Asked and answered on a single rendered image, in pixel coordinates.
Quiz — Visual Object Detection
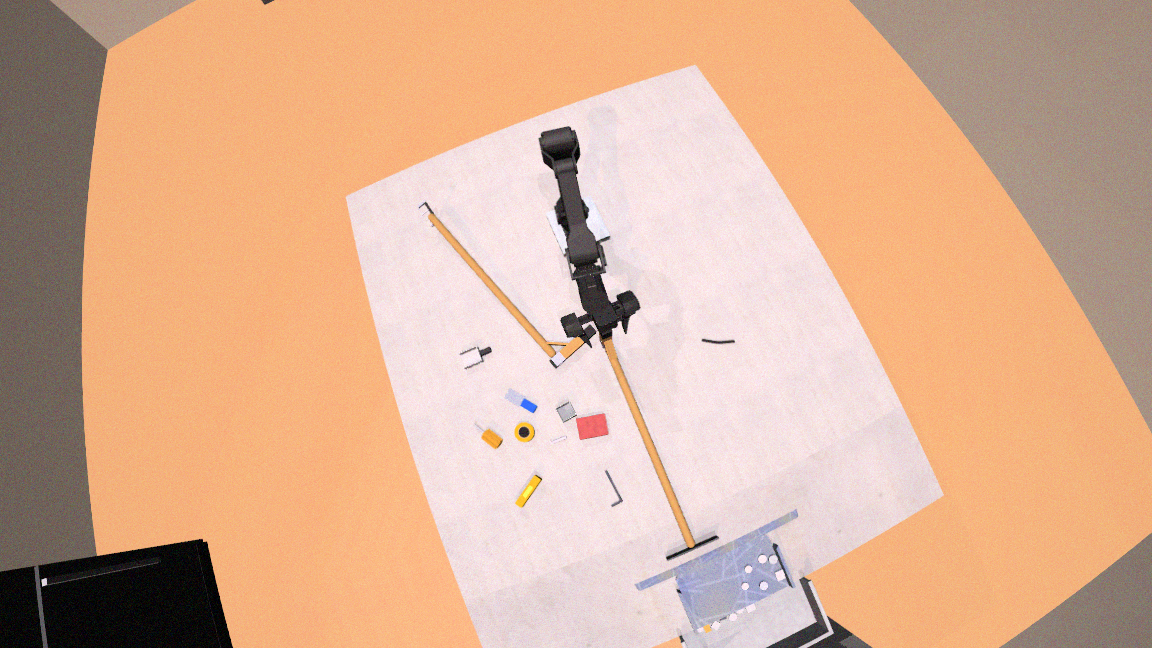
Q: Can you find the long tan scraper with grey crossbar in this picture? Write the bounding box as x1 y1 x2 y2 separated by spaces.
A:
417 199 597 369

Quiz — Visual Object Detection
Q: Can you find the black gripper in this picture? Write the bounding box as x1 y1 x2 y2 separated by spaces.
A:
560 291 641 348

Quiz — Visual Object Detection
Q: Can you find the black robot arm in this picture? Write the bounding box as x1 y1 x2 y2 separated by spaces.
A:
538 126 626 333

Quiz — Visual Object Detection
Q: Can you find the yellow ring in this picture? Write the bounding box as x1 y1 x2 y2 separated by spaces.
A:
514 422 535 442

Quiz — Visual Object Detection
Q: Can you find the red rectangular block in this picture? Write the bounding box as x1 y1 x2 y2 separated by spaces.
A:
576 413 608 440

